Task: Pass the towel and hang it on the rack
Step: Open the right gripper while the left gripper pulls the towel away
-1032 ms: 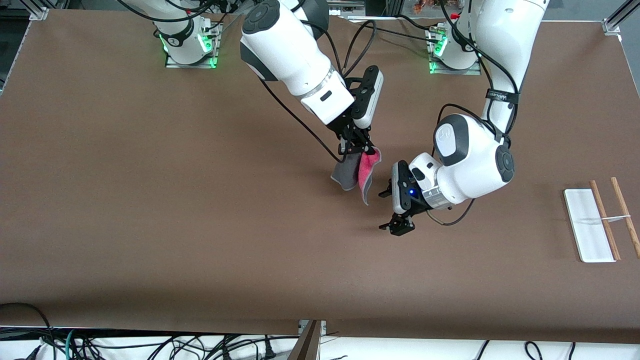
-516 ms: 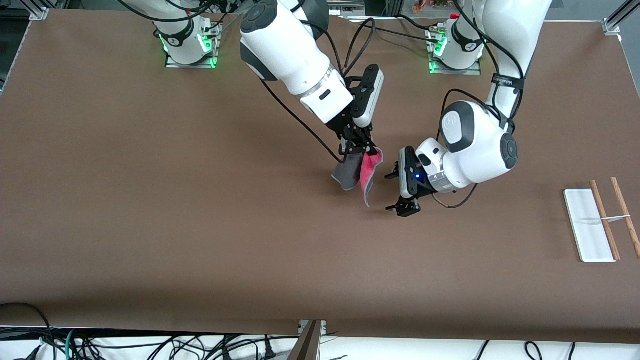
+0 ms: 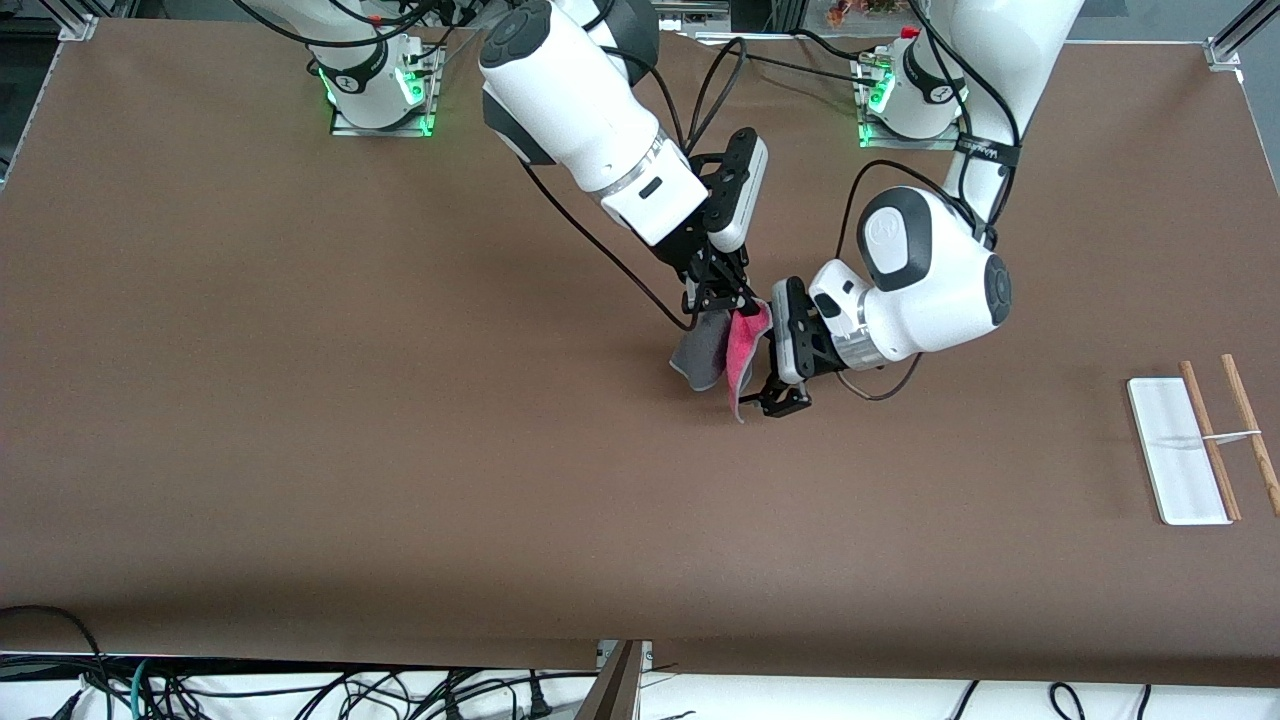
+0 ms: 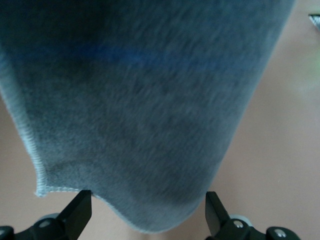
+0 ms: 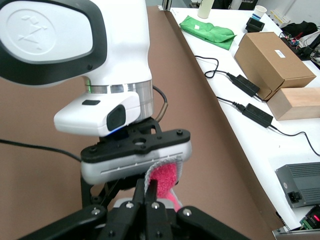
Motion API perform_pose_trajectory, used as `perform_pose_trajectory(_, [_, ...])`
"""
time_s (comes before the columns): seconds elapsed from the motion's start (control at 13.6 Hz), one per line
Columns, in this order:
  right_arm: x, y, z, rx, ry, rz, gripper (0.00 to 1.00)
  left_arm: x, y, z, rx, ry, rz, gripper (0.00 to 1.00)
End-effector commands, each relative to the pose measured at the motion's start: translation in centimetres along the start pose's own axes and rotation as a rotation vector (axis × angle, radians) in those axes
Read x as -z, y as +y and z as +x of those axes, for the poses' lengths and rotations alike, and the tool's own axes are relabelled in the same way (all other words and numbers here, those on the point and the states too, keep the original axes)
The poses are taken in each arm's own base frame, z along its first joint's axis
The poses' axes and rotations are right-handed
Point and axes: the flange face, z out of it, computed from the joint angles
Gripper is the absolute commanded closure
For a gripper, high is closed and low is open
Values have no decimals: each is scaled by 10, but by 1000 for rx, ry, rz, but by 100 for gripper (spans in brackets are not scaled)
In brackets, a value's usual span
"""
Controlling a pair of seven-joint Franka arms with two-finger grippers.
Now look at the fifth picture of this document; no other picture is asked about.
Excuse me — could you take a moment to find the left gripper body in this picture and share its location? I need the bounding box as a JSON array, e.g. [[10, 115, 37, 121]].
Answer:
[[80, 128, 194, 186]]

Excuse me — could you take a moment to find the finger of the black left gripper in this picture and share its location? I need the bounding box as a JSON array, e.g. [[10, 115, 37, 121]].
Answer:
[[79, 174, 121, 210]]

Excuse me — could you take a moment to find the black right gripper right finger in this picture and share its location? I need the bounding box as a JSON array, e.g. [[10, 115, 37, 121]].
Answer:
[[145, 179, 251, 240]]

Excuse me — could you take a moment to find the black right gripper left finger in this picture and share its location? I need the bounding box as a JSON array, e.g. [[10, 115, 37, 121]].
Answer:
[[14, 178, 146, 240]]

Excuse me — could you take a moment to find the pink and grey towel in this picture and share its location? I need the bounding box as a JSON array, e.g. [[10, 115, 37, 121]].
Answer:
[[144, 155, 185, 214]]

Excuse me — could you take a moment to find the grey power supply box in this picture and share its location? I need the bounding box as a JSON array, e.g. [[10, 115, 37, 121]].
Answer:
[[274, 162, 320, 209]]

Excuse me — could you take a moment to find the black power adapter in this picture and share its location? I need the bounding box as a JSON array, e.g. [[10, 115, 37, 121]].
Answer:
[[227, 74, 261, 98], [242, 102, 274, 128]]

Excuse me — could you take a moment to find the circuit board red display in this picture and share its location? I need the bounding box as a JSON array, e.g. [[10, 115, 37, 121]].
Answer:
[[299, 204, 320, 230]]

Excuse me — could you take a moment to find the green cloth bag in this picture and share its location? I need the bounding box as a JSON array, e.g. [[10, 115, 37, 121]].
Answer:
[[179, 15, 237, 51]]

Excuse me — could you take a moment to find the aluminium corner profile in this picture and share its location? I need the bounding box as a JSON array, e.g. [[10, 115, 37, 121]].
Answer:
[[160, 0, 174, 12]]

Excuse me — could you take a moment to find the cream cylinder roll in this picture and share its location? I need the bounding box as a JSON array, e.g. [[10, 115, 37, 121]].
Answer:
[[197, 0, 216, 20]]

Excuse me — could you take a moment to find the brown cardboard box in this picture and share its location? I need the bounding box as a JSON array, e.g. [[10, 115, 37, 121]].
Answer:
[[234, 31, 317, 101]]

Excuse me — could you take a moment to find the wooden block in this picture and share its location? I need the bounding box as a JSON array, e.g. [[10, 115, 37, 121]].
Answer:
[[266, 87, 320, 122]]

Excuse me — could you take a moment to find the small black box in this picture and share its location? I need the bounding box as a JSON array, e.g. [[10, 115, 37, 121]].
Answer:
[[245, 17, 266, 34]]

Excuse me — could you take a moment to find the white blue paper cup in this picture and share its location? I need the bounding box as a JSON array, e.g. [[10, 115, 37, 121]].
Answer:
[[254, 5, 268, 23]]

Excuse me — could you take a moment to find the black garment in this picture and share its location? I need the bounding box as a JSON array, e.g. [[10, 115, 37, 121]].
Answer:
[[284, 20, 319, 36]]

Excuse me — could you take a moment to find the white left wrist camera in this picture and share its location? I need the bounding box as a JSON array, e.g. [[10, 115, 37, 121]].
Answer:
[[53, 91, 140, 138]]

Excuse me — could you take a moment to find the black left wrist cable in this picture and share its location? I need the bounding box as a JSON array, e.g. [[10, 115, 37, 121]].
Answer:
[[151, 85, 169, 122]]

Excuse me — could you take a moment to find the black adapter cable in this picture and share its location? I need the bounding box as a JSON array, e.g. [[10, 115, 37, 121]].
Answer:
[[194, 55, 231, 79], [270, 124, 320, 159], [215, 96, 247, 111]]

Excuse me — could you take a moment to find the aluminium profile post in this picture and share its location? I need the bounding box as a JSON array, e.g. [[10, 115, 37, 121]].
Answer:
[[271, 226, 320, 240]]

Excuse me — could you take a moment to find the circuit board with wires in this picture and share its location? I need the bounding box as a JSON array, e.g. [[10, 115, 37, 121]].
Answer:
[[280, 34, 301, 50]]

